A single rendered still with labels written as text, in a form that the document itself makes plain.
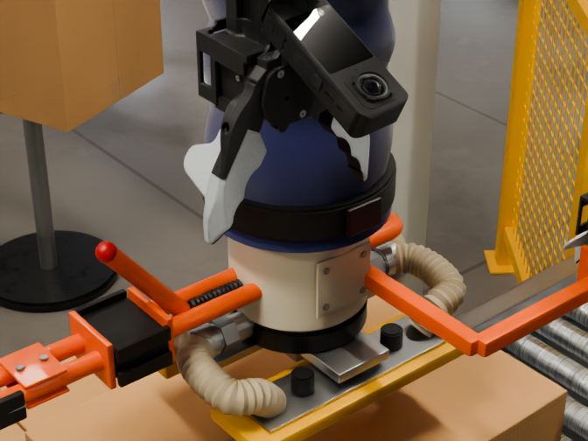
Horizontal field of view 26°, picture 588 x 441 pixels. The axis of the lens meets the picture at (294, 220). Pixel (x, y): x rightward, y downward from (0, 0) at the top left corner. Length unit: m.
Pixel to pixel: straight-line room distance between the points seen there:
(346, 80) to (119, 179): 3.35
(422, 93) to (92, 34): 0.80
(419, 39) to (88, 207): 1.44
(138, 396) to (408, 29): 1.48
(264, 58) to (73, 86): 2.22
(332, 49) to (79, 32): 2.23
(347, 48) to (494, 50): 4.28
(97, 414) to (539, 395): 0.58
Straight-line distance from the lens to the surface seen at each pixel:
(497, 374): 1.77
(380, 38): 1.34
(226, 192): 0.91
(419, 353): 1.57
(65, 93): 3.08
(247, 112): 0.89
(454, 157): 4.31
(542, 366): 2.49
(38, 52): 3.08
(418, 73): 3.04
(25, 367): 1.38
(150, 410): 1.70
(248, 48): 0.91
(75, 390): 2.40
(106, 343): 1.37
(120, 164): 4.28
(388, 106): 0.85
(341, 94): 0.85
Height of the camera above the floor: 2.02
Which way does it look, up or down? 31 degrees down
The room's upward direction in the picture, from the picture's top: straight up
